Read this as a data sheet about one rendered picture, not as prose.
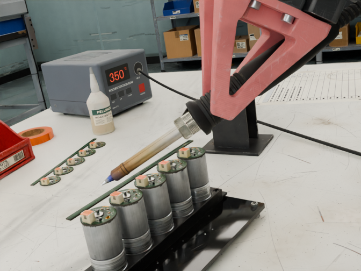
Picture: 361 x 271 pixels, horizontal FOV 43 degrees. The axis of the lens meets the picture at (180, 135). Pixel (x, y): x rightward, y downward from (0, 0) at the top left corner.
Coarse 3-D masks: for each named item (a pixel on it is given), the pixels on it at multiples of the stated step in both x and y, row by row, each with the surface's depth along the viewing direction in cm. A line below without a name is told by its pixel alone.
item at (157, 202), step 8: (144, 192) 34; (152, 192) 34; (160, 192) 34; (144, 200) 34; (152, 200) 34; (160, 200) 34; (168, 200) 35; (152, 208) 34; (160, 208) 35; (168, 208) 35; (152, 216) 35; (160, 216) 35; (168, 216) 35; (152, 224) 35; (160, 224) 35; (168, 224) 35; (152, 232) 35; (160, 232) 35
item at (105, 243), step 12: (96, 216) 31; (108, 216) 30; (84, 228) 30; (96, 228) 30; (108, 228) 30; (96, 240) 30; (108, 240) 30; (120, 240) 31; (96, 252) 31; (108, 252) 31; (120, 252) 31; (96, 264) 31; (108, 264) 31; (120, 264) 31
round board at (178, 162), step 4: (168, 160) 38; (172, 160) 38; (176, 160) 38; (180, 160) 38; (176, 164) 37; (180, 164) 37; (184, 164) 37; (156, 168) 37; (172, 168) 36; (176, 168) 36; (180, 168) 36; (184, 168) 36; (160, 172) 36; (164, 172) 36; (168, 172) 36; (172, 172) 36
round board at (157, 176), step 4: (152, 176) 36; (156, 176) 35; (160, 176) 35; (164, 176) 35; (156, 180) 35; (160, 180) 35; (164, 180) 35; (136, 184) 35; (148, 184) 34; (152, 184) 34; (156, 184) 34; (160, 184) 34; (140, 188) 34; (144, 188) 34; (148, 188) 34
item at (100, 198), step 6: (186, 144) 41; (174, 150) 40; (162, 156) 39; (168, 156) 39; (156, 162) 38; (144, 168) 37; (150, 168) 37; (138, 174) 36; (126, 180) 36; (132, 180) 36; (120, 186) 35; (108, 192) 34; (96, 198) 33; (102, 198) 33; (90, 204) 33; (78, 210) 32; (84, 210) 32; (72, 216) 31
